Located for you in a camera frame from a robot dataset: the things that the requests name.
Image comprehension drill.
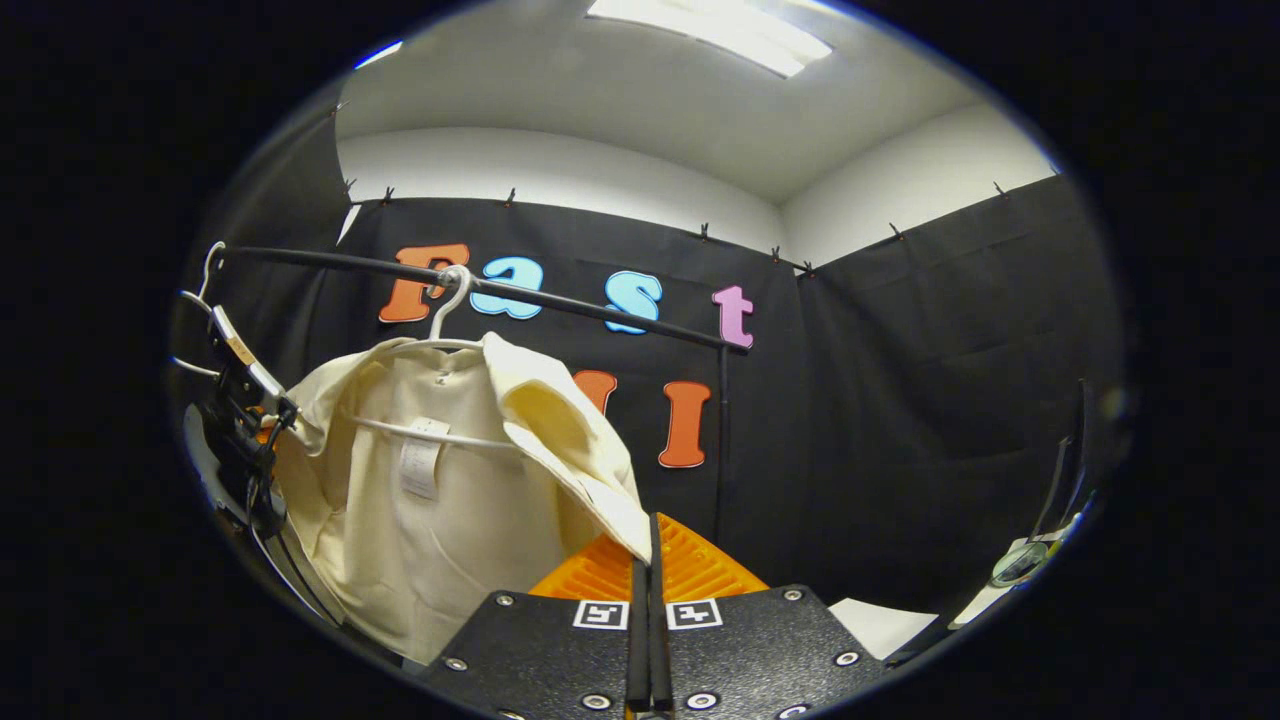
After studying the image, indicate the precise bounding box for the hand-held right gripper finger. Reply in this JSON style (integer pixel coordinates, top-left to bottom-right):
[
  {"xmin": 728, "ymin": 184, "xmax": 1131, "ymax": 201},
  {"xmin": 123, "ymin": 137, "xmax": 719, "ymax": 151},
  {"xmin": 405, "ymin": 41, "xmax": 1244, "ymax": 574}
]
[
  {"xmin": 425, "ymin": 540, "xmax": 651, "ymax": 720},
  {"xmin": 648, "ymin": 512, "xmax": 888, "ymax": 720}
]

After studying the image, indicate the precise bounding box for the cream collared shirt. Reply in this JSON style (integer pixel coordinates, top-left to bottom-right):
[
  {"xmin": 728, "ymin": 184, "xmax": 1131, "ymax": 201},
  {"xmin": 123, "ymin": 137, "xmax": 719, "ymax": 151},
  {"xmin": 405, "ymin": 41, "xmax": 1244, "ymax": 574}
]
[{"xmin": 272, "ymin": 332, "xmax": 656, "ymax": 666}]

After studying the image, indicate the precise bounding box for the white clothes hanger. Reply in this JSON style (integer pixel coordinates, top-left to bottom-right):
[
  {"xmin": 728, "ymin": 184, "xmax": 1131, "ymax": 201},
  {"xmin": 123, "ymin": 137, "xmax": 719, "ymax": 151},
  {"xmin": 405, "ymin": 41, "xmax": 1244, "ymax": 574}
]
[
  {"xmin": 170, "ymin": 240, "xmax": 229, "ymax": 381},
  {"xmin": 345, "ymin": 265, "xmax": 521, "ymax": 451}
]

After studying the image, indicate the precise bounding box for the black clothes rack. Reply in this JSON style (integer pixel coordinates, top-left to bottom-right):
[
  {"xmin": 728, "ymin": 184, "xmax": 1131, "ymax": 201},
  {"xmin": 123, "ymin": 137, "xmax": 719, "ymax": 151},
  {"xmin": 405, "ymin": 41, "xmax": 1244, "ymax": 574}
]
[{"xmin": 215, "ymin": 245, "xmax": 751, "ymax": 546}]

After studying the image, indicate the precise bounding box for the black backdrop cloth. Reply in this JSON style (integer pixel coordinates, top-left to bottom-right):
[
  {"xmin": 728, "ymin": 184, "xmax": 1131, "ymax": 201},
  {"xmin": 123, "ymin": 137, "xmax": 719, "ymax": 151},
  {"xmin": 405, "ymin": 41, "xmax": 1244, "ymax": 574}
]
[{"xmin": 170, "ymin": 90, "xmax": 1126, "ymax": 621}]

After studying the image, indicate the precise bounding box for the small round glass object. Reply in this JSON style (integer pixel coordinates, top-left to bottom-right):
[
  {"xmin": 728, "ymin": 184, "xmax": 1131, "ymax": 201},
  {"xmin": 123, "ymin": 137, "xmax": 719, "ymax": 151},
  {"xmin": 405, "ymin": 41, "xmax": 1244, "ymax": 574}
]
[{"xmin": 990, "ymin": 540, "xmax": 1051, "ymax": 589}]

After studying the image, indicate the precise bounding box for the row of small backdrop clips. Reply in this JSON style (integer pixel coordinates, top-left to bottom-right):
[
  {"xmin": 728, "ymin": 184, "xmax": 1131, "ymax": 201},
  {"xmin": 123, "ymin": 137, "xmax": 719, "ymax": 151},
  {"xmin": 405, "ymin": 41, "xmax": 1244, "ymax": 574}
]
[{"xmin": 340, "ymin": 178, "xmax": 1009, "ymax": 276}]

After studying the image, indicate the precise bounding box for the ceiling light panel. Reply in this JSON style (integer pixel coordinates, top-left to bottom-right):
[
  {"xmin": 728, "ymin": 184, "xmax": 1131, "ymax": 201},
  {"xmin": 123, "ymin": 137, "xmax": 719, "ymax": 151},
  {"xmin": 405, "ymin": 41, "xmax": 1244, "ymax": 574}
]
[{"xmin": 585, "ymin": 0, "xmax": 833, "ymax": 79}]

